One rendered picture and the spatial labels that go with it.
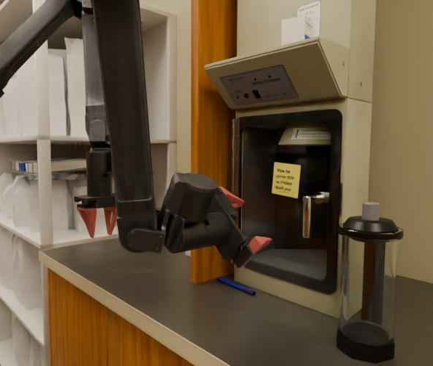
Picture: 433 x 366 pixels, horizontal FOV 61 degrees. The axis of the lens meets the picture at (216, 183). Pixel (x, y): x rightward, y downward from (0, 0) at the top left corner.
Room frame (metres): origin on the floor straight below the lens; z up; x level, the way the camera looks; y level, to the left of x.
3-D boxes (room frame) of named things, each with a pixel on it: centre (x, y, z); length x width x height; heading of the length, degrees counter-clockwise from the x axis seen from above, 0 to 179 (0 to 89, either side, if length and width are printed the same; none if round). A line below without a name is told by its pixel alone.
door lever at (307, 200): (0.78, -0.20, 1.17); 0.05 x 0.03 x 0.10; 133
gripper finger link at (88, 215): (0.88, 0.29, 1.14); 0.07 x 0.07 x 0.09; 43
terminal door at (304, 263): (0.88, -0.15, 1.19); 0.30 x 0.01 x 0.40; 43
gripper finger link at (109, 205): (0.89, 0.27, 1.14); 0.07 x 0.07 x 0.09; 43
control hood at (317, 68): (0.85, -0.12, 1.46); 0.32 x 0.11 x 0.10; 43
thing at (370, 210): (0.65, -0.27, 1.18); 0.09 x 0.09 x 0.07
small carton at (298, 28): (0.80, -0.17, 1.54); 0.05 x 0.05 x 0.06; 56
